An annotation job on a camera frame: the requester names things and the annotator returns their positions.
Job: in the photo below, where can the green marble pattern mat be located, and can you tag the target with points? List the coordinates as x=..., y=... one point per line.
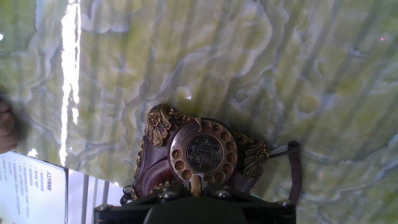
x=217, y=62

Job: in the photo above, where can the thin wooden stick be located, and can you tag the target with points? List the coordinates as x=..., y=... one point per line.
x=195, y=185

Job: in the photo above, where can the printed white paper sheet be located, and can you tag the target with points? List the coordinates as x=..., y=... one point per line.
x=31, y=189

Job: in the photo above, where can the person's bare hand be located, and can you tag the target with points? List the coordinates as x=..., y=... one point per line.
x=7, y=130

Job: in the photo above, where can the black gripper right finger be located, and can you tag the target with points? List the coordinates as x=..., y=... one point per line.
x=267, y=211

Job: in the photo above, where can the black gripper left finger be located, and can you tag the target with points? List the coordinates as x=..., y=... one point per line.
x=124, y=211

